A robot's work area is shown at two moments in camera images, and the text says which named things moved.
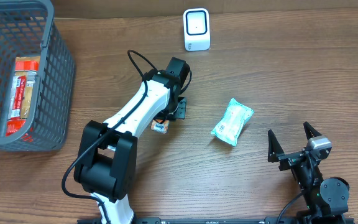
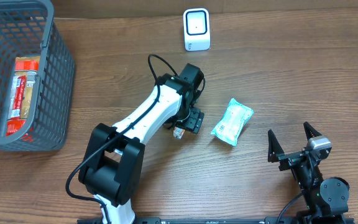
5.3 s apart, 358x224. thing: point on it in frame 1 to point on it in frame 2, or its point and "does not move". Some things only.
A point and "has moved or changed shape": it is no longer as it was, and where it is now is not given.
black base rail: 216,220 does not move
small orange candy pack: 161,128 has moved or changed shape
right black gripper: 275,150 does not move
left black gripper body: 180,109 to 194,121
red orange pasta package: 15,123 does not move
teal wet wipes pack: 236,115 does not move
